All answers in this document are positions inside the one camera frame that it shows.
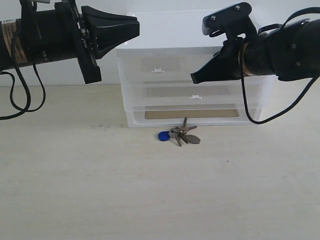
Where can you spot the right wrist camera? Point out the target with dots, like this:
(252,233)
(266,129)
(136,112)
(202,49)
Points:
(232,21)

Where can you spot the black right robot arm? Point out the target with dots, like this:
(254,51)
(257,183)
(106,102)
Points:
(290,54)

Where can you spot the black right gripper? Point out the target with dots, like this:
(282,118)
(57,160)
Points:
(224,65)

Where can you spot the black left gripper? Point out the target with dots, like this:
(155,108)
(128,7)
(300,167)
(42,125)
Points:
(65,34)

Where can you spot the key bunch with blue tag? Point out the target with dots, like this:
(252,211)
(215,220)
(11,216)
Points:
(180,134)

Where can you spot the clear top left drawer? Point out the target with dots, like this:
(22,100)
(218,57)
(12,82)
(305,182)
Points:
(153,70)

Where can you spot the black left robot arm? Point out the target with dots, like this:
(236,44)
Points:
(171,29)

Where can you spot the white plastic drawer cabinet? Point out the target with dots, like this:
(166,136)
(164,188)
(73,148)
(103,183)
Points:
(257,91)

